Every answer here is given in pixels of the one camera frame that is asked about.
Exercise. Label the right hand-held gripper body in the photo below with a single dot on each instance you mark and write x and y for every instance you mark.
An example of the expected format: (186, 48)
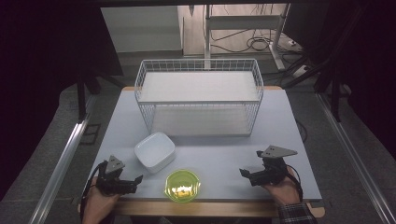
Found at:
(274, 171)

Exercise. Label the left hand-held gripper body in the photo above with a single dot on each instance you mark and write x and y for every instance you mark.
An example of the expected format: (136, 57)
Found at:
(109, 185)

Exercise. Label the white square bowl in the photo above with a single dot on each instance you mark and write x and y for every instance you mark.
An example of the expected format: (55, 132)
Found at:
(154, 151)

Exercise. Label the green round bowl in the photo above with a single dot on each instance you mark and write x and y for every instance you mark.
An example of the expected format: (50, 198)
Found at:
(182, 186)

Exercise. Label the person's left hand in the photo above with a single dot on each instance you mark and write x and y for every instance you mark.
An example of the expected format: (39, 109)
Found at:
(98, 203)

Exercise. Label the person's right hand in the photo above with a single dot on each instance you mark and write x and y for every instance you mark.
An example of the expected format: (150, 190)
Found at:
(281, 191)

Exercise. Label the person's right plaid sleeve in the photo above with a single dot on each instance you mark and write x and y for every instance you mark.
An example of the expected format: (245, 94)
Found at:
(295, 214)

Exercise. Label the black metal stand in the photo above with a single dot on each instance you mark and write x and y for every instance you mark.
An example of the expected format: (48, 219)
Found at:
(81, 99)
(335, 99)

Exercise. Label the white power strip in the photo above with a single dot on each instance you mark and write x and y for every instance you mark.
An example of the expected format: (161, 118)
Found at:
(301, 71)

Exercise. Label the white cabinet panel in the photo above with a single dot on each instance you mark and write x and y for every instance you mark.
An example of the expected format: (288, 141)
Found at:
(140, 29)

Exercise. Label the aluminium rail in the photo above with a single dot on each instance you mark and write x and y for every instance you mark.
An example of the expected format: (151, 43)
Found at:
(62, 161)
(358, 161)

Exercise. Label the white desk frame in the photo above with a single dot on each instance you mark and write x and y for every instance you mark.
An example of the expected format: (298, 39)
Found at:
(243, 22)

